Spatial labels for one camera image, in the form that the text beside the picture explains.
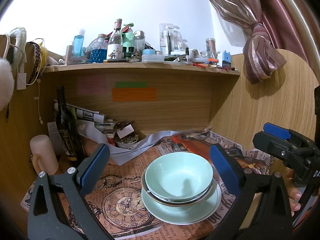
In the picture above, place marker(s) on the pink bowl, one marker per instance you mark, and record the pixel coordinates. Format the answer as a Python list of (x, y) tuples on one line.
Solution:
[(160, 201)]

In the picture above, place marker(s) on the clear cutlery package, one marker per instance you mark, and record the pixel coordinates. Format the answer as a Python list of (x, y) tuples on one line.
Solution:
[(165, 37)]

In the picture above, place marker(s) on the green sticky note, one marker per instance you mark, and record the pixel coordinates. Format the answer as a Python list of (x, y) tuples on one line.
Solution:
[(131, 85)]

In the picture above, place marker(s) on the blue block-shaped box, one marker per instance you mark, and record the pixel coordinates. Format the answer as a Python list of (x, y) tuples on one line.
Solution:
[(224, 60)]

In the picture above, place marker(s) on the white bowl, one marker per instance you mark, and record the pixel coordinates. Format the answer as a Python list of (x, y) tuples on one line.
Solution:
[(149, 191)]

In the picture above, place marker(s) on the clear plastic box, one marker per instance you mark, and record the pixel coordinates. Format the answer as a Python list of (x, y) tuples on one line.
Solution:
[(152, 58)]

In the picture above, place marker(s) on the green pump bottle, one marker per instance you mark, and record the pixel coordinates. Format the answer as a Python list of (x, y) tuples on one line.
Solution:
[(128, 40)]

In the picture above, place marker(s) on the small bowl of trinkets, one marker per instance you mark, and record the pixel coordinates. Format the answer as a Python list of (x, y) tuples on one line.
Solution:
[(126, 143)]

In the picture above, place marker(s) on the orange tube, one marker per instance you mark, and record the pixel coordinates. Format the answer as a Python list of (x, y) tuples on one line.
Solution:
[(213, 60)]

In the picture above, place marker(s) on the clear bottle with pink cap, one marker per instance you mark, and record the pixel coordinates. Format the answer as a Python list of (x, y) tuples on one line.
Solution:
[(115, 52)]

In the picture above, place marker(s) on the yellow headband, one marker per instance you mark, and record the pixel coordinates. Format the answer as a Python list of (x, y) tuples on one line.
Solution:
[(43, 55)]

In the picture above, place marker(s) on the white handwritten paper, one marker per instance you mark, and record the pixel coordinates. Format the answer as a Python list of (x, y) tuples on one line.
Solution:
[(53, 135)]

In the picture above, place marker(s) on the light blue tin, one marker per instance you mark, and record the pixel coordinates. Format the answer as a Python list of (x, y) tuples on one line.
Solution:
[(148, 51)]

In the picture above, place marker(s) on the pink sticky note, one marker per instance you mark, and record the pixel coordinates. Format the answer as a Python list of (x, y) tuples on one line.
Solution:
[(91, 85)]

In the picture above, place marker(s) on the green bowl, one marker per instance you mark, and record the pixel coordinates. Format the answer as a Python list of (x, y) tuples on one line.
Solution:
[(175, 177)]

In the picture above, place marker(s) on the person's right hand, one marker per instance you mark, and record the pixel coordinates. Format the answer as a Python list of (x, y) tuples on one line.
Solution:
[(295, 197)]

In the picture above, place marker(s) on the striped mauve curtain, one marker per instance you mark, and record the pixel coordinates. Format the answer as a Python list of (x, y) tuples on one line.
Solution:
[(262, 17)]

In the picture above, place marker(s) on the pile of newspapers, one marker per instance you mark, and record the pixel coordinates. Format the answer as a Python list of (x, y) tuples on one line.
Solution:
[(87, 115)]

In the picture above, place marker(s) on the orange sticky note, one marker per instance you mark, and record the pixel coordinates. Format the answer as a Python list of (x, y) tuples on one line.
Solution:
[(135, 95)]

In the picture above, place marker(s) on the brown pen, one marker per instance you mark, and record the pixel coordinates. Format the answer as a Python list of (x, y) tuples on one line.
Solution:
[(115, 60)]

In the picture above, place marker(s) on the small white box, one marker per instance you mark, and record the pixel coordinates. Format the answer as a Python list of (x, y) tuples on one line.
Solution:
[(126, 131)]

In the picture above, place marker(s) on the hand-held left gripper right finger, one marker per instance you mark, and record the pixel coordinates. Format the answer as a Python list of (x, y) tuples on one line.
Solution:
[(225, 170)]

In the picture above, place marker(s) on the glass bottle with silver cap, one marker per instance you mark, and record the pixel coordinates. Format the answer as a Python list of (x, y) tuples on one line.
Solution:
[(139, 42)]

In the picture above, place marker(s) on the tall clear tube of sticks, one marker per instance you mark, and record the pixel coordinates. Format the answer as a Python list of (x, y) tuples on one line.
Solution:
[(211, 46)]

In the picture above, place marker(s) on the cardboard tube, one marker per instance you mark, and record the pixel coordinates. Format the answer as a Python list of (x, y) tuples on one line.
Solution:
[(68, 55)]

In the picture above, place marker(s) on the green plate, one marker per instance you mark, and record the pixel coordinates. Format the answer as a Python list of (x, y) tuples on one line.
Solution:
[(180, 215)]

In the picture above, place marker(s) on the glass jar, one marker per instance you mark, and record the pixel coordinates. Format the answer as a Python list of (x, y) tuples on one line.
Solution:
[(206, 54)]

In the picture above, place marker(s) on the dark wine bottle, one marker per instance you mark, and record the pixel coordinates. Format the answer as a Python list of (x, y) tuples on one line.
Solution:
[(67, 130)]

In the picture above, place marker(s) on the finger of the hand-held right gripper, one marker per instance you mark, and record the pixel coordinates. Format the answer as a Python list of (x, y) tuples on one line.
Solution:
[(267, 142), (276, 130)]

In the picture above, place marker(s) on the pink mug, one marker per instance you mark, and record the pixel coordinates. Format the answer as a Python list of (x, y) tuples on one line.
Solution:
[(43, 152)]

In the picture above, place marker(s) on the white tray box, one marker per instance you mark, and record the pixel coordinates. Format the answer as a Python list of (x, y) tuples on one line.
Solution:
[(193, 53)]

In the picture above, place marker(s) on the blue liquid bottle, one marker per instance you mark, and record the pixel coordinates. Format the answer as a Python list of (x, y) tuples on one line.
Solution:
[(98, 55), (78, 46)]

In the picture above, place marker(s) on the pale paper sheet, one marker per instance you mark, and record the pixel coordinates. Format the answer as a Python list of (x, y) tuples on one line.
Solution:
[(130, 152)]

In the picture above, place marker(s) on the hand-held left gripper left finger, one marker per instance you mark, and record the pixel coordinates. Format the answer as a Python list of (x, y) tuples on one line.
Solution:
[(96, 167)]

